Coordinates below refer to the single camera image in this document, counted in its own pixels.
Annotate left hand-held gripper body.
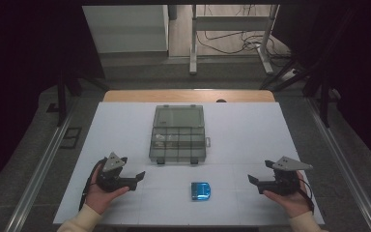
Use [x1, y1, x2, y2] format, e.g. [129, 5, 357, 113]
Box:
[96, 152, 133, 194]

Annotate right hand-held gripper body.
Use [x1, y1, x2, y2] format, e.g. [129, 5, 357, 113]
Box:
[258, 156, 314, 196]

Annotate person's left hand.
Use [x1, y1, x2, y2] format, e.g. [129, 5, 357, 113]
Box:
[84, 163, 131, 217]

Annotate person's right hand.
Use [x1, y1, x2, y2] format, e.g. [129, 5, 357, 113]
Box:
[263, 170, 314, 219]

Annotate white table cover board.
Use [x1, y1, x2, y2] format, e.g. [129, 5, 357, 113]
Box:
[52, 101, 326, 226]

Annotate small blue plastic case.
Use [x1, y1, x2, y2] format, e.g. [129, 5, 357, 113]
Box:
[190, 181, 212, 201]

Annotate clear plastic organizer box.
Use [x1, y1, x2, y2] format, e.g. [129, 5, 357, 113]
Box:
[148, 103, 212, 165]

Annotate black floor plate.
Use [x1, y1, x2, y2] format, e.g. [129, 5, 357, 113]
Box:
[59, 127, 83, 150]

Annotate black metal stand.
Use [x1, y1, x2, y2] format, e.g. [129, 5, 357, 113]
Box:
[259, 57, 342, 129]
[46, 72, 110, 128]

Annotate white power strip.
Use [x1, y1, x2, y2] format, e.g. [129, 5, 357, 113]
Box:
[279, 68, 299, 81]

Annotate white cabinet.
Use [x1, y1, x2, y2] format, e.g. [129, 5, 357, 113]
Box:
[82, 4, 170, 54]

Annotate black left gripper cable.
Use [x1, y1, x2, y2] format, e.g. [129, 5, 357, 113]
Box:
[78, 157, 108, 212]

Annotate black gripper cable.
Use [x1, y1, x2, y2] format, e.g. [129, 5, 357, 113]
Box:
[298, 178, 316, 214]
[78, 157, 108, 212]

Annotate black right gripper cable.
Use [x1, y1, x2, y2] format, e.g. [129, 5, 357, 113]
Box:
[298, 178, 316, 214]

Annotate metal floor rail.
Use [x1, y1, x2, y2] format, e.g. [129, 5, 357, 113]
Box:
[303, 96, 371, 232]
[4, 96, 80, 232]

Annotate black floor cables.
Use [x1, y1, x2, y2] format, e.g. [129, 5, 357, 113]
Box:
[196, 4, 293, 61]

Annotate white desk frame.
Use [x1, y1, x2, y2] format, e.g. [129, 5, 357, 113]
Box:
[188, 4, 280, 75]

